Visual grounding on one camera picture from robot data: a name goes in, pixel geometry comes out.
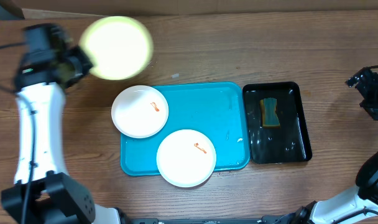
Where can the black rectangular tray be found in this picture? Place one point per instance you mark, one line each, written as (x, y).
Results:
(288, 143)

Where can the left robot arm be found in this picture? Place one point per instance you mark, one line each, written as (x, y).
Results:
(43, 192)

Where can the green yellow sponge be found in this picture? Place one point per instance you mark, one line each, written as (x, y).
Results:
(268, 109)

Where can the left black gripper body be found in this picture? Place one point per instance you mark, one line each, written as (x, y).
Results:
(83, 62)

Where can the lime green plate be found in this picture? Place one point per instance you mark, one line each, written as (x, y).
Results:
(119, 47)

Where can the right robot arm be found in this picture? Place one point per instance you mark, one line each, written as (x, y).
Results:
(360, 201)

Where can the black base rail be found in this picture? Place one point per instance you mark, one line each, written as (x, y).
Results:
(268, 219)

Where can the teal plastic tray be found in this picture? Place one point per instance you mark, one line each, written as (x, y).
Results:
(214, 109)

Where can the cardboard panel at back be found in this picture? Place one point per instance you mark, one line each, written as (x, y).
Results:
(188, 7)

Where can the white plate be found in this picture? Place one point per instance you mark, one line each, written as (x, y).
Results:
(186, 158)
(139, 111)

